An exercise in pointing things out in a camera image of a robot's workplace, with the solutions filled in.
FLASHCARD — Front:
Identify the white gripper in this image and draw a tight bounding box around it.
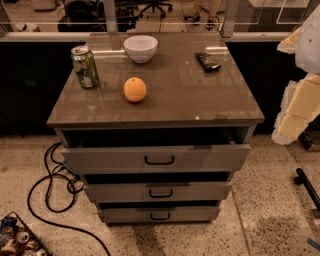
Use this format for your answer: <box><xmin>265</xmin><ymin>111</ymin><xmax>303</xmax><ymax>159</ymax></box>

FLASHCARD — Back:
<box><xmin>271</xmin><ymin>5</ymin><xmax>320</xmax><ymax>145</ymax></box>

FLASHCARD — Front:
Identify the white ceramic bowl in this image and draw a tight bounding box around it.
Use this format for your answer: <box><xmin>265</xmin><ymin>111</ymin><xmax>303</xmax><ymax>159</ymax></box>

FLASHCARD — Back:
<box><xmin>123</xmin><ymin>35</ymin><xmax>158</xmax><ymax>63</ymax></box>

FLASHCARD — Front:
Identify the black metal bar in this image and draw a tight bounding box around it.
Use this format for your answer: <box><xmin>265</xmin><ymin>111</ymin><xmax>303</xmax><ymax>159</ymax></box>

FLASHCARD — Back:
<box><xmin>294</xmin><ymin>168</ymin><xmax>320</xmax><ymax>211</ymax></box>

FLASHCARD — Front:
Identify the grey drawer cabinet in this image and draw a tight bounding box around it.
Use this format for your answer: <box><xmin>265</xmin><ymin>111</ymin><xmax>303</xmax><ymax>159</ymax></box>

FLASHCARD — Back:
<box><xmin>48</xmin><ymin>33</ymin><xmax>264</xmax><ymax>211</ymax></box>

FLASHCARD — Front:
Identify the top grey drawer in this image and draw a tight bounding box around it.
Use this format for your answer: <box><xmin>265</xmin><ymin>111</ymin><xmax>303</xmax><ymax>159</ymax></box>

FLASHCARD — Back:
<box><xmin>62</xmin><ymin>144</ymin><xmax>250</xmax><ymax>174</ymax></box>

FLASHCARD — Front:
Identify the grey drawer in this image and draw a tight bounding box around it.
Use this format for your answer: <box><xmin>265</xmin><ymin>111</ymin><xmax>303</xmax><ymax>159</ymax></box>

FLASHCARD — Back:
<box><xmin>84</xmin><ymin>182</ymin><xmax>232</xmax><ymax>203</ymax></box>
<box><xmin>97</xmin><ymin>206</ymin><xmax>220</xmax><ymax>225</ymax></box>
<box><xmin>62</xmin><ymin>144</ymin><xmax>250</xmax><ymax>174</ymax></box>

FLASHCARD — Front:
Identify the black office chair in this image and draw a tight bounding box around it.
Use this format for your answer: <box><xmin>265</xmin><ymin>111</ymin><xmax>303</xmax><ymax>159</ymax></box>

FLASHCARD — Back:
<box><xmin>139</xmin><ymin>0</ymin><xmax>173</xmax><ymax>18</ymax></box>

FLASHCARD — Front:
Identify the orange fruit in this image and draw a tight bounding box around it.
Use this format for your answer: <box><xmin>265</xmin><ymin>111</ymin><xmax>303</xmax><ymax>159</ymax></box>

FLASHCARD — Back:
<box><xmin>123</xmin><ymin>77</ymin><xmax>147</xmax><ymax>103</ymax></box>

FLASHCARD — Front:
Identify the blue tape strip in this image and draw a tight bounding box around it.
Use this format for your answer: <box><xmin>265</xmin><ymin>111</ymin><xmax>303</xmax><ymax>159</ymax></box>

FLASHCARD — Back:
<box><xmin>307</xmin><ymin>237</ymin><xmax>320</xmax><ymax>251</ymax></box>

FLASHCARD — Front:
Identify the middle grey drawer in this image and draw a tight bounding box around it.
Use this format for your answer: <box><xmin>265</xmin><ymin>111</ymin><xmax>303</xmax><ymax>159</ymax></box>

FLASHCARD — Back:
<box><xmin>84</xmin><ymin>182</ymin><xmax>232</xmax><ymax>203</ymax></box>

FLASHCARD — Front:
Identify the green soda can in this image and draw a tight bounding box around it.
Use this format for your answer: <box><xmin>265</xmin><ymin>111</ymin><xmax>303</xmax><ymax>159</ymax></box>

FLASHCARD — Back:
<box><xmin>71</xmin><ymin>45</ymin><xmax>99</xmax><ymax>89</ymax></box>

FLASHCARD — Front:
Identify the bottom grey drawer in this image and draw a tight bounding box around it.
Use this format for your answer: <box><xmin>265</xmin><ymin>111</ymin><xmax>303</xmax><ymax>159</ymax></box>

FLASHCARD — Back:
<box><xmin>97</xmin><ymin>206</ymin><xmax>220</xmax><ymax>225</ymax></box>

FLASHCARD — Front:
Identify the glass railing barrier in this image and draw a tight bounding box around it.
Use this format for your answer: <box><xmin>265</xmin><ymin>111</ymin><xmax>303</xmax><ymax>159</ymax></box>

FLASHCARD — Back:
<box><xmin>0</xmin><ymin>0</ymin><xmax>319</xmax><ymax>42</ymax></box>

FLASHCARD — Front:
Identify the tray of cans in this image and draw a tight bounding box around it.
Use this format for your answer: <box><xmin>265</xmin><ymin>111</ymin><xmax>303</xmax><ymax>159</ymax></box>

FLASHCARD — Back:
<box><xmin>0</xmin><ymin>211</ymin><xmax>52</xmax><ymax>256</ymax></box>

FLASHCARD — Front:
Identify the black floor cable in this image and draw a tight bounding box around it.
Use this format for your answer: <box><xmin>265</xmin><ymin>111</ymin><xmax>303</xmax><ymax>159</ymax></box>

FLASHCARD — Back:
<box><xmin>26</xmin><ymin>142</ymin><xmax>112</xmax><ymax>256</ymax></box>

